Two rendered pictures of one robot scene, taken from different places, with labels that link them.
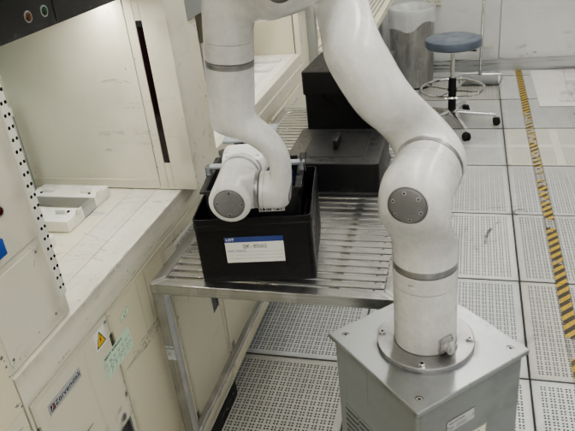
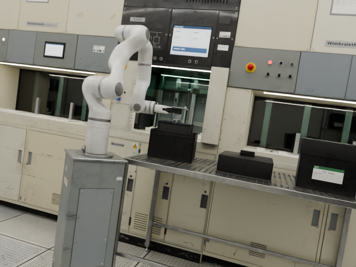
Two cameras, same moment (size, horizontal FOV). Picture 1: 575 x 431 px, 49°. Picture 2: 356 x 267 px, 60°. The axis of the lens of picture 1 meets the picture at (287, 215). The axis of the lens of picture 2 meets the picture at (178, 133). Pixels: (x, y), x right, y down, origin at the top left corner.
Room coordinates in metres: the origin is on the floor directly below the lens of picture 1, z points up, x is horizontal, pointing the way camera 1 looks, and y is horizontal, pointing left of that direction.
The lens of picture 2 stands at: (1.38, -1.91, 1.03)
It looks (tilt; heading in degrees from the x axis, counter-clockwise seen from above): 3 degrees down; 89
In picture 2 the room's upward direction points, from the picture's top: 8 degrees clockwise
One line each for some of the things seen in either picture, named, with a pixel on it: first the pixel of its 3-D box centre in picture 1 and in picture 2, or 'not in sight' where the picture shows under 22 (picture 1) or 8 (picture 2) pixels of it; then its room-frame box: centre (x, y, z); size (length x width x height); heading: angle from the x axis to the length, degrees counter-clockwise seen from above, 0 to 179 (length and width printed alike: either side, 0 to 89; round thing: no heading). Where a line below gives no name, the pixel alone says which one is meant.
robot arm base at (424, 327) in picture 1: (424, 303); (97, 137); (0.99, -0.24, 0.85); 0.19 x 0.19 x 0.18
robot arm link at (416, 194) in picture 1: (420, 214); (97, 97); (0.97, -0.23, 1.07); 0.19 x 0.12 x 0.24; 153
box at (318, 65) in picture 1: (352, 95); (326, 164); (2.23, -0.28, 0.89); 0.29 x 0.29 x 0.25; 69
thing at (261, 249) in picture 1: (262, 221); (174, 144); (1.41, 0.07, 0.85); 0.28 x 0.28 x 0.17; 82
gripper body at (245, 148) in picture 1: (245, 161); (162, 109); (1.31, 0.08, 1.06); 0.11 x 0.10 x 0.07; 172
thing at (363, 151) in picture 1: (338, 156); (246, 162); (1.83, -0.18, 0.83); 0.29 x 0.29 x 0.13; 73
